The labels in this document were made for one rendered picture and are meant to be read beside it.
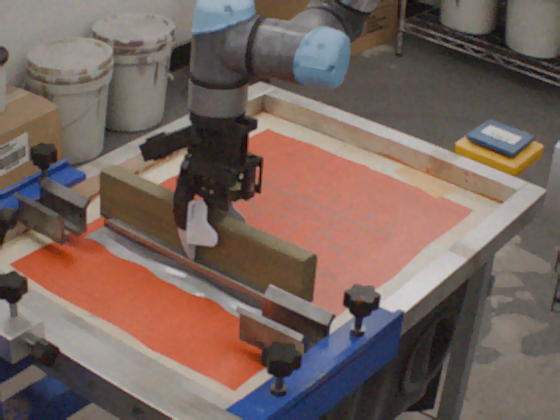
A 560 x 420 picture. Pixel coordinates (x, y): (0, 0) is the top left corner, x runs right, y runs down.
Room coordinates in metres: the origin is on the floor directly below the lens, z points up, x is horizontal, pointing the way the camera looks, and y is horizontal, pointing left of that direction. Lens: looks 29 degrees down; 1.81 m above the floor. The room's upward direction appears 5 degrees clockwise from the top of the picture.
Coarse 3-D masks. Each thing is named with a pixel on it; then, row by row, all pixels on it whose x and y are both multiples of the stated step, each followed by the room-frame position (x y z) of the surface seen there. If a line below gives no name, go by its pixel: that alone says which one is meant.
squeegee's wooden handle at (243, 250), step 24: (120, 168) 1.46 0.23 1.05; (120, 192) 1.42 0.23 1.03; (144, 192) 1.40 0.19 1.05; (168, 192) 1.40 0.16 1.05; (120, 216) 1.42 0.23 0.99; (144, 216) 1.40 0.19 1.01; (168, 216) 1.37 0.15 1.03; (216, 216) 1.34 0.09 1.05; (168, 240) 1.37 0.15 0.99; (240, 240) 1.30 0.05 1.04; (264, 240) 1.29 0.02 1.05; (216, 264) 1.32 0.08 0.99; (240, 264) 1.30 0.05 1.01; (264, 264) 1.28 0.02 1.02; (288, 264) 1.26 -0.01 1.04; (312, 264) 1.26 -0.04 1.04; (264, 288) 1.28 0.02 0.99; (288, 288) 1.26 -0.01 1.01; (312, 288) 1.27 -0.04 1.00
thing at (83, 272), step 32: (288, 160) 1.72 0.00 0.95; (320, 160) 1.73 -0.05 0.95; (96, 224) 1.46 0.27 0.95; (32, 256) 1.36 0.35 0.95; (64, 256) 1.37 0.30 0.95; (96, 256) 1.38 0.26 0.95; (64, 288) 1.29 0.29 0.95; (96, 288) 1.29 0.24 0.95; (128, 288) 1.30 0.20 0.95; (160, 288) 1.31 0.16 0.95
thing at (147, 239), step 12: (120, 228) 1.41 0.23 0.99; (132, 228) 1.40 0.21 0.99; (144, 240) 1.38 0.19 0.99; (156, 240) 1.38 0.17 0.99; (168, 252) 1.35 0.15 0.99; (180, 252) 1.35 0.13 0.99; (192, 264) 1.33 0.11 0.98; (204, 264) 1.33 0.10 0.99; (216, 276) 1.31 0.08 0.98; (228, 276) 1.30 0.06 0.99; (240, 288) 1.29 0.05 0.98; (252, 288) 1.28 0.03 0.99
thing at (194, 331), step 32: (352, 192) 1.63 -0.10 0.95; (384, 192) 1.64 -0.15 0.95; (416, 192) 1.65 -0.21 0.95; (416, 224) 1.54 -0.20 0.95; (448, 224) 1.55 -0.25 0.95; (384, 256) 1.44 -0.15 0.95; (320, 288) 1.35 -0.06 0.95; (128, 320) 1.23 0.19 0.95; (160, 320) 1.24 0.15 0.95; (192, 320) 1.24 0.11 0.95; (224, 320) 1.25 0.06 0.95; (160, 352) 1.16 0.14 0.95; (192, 352) 1.17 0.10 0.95; (224, 352) 1.18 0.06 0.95; (256, 352) 1.19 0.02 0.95; (224, 384) 1.11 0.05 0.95
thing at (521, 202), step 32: (256, 96) 1.89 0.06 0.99; (288, 96) 1.90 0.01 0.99; (160, 128) 1.73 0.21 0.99; (320, 128) 1.83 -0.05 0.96; (352, 128) 1.80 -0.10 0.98; (384, 128) 1.80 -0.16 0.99; (96, 160) 1.60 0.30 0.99; (128, 160) 1.61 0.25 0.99; (160, 160) 1.68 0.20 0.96; (416, 160) 1.73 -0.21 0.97; (448, 160) 1.70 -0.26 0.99; (96, 192) 1.55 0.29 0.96; (480, 192) 1.65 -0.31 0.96; (512, 192) 1.62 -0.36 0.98; (544, 192) 1.62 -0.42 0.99; (480, 224) 1.49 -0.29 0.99; (512, 224) 1.51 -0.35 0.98; (448, 256) 1.39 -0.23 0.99; (480, 256) 1.43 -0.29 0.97; (32, 288) 1.22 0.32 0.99; (416, 288) 1.31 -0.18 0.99; (448, 288) 1.35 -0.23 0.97; (416, 320) 1.28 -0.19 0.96; (128, 352) 1.11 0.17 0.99; (192, 384) 1.06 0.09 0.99
